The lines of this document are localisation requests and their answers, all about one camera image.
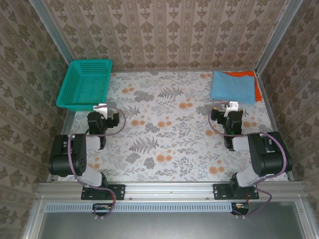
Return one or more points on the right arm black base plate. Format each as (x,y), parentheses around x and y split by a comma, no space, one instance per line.
(221,192)

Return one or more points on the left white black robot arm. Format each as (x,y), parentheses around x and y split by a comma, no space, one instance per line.
(62,159)

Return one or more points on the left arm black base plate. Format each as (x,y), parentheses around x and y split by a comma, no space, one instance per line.
(117,192)

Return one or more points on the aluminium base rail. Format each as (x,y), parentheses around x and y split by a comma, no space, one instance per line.
(169,191)

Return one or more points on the aluminium corner post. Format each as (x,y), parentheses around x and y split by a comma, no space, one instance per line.
(49,30)
(279,35)

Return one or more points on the green plastic basket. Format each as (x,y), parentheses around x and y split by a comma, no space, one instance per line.
(82,74)

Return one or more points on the floral patterned table cover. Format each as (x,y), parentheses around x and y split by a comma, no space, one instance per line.
(162,99)

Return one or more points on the light blue t-shirt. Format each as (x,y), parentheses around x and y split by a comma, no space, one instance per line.
(231,87)

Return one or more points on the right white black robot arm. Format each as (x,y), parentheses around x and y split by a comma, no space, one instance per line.
(271,159)

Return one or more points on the grey metal panel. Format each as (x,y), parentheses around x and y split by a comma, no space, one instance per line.
(162,226)

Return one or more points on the orange folded t-shirt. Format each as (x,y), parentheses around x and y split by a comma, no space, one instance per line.
(243,74)

